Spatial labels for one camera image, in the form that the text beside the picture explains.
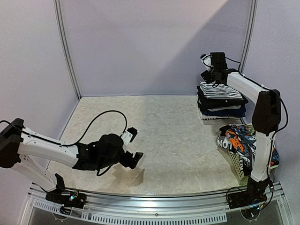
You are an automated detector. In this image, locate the right aluminium frame post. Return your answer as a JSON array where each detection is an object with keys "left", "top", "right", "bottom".
[{"left": 238, "top": 0, "right": 258, "bottom": 73}]

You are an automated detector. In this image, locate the aluminium frame post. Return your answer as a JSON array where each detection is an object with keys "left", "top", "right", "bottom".
[
  {"left": 238, "top": 0, "right": 258, "bottom": 73},
  {"left": 53, "top": 0, "right": 82, "bottom": 100}
]

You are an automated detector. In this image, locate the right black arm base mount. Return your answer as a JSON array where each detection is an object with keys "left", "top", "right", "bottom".
[{"left": 225, "top": 178, "right": 274, "bottom": 211}]

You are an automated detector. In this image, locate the white perforated laundry basket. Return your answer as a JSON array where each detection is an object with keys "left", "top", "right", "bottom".
[{"left": 217, "top": 124, "right": 258, "bottom": 183}]

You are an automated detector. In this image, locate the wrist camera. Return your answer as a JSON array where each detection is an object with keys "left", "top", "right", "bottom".
[
  {"left": 200, "top": 52, "right": 228, "bottom": 71},
  {"left": 120, "top": 127, "right": 138, "bottom": 149}
]

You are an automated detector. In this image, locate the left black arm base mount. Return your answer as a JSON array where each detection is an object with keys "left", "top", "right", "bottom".
[{"left": 45, "top": 173, "right": 87, "bottom": 209}]

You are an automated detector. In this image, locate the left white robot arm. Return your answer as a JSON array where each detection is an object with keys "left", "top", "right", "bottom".
[{"left": 0, "top": 118, "right": 143, "bottom": 203}]

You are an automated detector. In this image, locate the aluminium front rail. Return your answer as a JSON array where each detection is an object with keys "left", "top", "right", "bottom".
[{"left": 20, "top": 182, "right": 294, "bottom": 225}]

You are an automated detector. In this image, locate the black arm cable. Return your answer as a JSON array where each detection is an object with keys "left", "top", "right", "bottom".
[
  {"left": 225, "top": 56, "right": 289, "bottom": 202},
  {"left": 0, "top": 110, "right": 128, "bottom": 176}
]

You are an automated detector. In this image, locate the black white striped shirt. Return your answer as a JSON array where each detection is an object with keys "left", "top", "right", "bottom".
[{"left": 200, "top": 82, "right": 243, "bottom": 100}]

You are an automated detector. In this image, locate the black folded shirt with buttons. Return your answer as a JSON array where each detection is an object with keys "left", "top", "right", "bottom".
[{"left": 197, "top": 86, "right": 248, "bottom": 109}]

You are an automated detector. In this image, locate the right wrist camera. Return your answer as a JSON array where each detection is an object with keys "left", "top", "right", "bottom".
[{"left": 200, "top": 52, "right": 228, "bottom": 71}]

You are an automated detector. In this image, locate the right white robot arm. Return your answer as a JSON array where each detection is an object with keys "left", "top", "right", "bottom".
[{"left": 201, "top": 70, "right": 281, "bottom": 182}]

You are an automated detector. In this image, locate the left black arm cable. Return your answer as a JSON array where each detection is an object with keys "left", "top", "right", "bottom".
[{"left": 0, "top": 110, "right": 128, "bottom": 176}]

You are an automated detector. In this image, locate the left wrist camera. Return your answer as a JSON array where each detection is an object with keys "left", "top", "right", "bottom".
[{"left": 120, "top": 127, "right": 138, "bottom": 149}]

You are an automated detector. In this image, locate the colourful graphic print garment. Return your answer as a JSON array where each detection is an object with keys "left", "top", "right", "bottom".
[{"left": 217, "top": 124, "right": 280, "bottom": 169}]

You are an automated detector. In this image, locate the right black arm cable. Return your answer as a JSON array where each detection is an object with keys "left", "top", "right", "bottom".
[{"left": 225, "top": 56, "right": 289, "bottom": 202}]

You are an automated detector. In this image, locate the left aluminium frame post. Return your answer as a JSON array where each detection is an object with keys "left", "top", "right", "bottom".
[{"left": 53, "top": 0, "right": 82, "bottom": 100}]

